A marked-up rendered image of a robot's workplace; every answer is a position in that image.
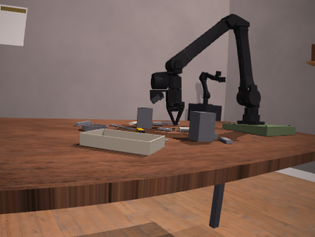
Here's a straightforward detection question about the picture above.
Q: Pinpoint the white cylinder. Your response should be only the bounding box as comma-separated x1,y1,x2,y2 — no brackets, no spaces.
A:
177,127,189,132

